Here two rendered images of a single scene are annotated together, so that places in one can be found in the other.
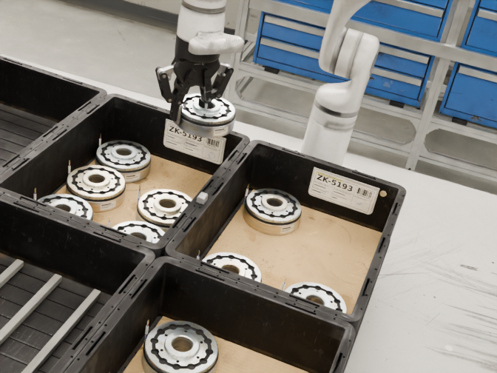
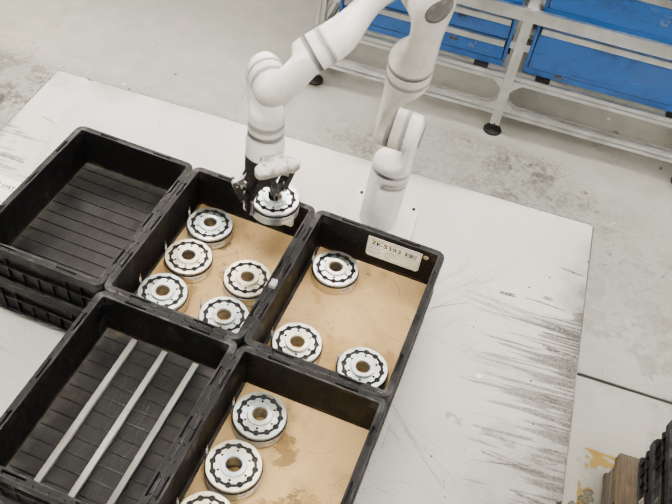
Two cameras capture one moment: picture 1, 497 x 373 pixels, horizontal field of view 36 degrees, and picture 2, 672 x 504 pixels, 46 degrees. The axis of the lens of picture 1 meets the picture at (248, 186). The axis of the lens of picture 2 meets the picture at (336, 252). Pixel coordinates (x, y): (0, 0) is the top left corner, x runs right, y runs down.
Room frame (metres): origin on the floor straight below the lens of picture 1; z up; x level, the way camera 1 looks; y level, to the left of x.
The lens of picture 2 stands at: (-0.02, -0.03, 2.18)
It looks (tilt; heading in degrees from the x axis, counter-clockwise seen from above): 48 degrees down; 359
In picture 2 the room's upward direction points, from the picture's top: 10 degrees clockwise
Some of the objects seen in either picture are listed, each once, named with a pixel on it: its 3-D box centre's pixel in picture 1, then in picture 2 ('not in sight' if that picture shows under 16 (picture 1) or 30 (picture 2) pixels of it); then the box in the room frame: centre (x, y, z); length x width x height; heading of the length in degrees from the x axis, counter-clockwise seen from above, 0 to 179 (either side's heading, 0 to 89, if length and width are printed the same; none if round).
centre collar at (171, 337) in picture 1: (182, 345); (259, 414); (0.75, 0.05, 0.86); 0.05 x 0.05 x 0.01
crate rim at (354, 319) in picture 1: (296, 222); (349, 298); (1.01, -0.09, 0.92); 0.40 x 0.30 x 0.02; 166
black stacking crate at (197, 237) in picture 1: (290, 246); (346, 313); (1.01, -0.09, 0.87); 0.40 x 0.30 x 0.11; 166
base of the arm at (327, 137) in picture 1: (325, 141); (384, 193); (1.38, -0.14, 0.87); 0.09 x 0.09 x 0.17; 73
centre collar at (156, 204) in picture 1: (167, 204); (247, 277); (1.07, 0.13, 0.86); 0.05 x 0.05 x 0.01
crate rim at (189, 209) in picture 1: (132, 165); (216, 249); (1.08, 0.20, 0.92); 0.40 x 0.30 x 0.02; 166
